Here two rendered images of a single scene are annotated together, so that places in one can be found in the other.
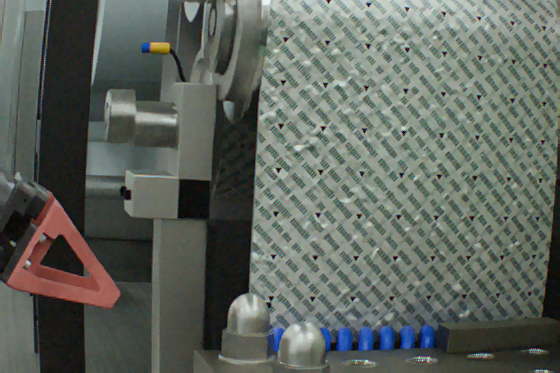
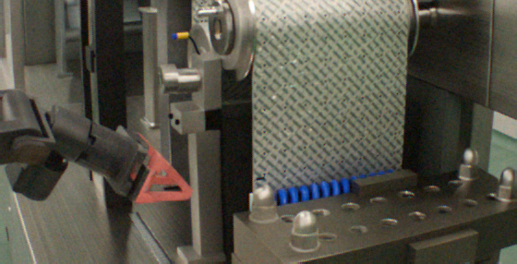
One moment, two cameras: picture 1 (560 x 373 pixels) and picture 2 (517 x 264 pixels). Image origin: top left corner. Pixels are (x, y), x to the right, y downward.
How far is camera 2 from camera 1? 0.32 m
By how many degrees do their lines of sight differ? 17
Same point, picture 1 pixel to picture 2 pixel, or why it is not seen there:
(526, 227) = (390, 119)
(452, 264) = (353, 143)
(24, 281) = (144, 198)
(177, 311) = (207, 178)
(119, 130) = (170, 89)
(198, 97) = (211, 66)
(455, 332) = (363, 186)
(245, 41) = (243, 45)
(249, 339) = (267, 210)
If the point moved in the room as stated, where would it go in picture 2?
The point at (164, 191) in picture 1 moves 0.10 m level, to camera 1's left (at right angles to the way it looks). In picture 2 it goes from (198, 118) to (125, 122)
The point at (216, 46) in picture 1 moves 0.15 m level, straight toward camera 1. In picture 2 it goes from (223, 44) to (247, 70)
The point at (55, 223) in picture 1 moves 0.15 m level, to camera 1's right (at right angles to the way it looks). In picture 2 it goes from (160, 165) to (283, 159)
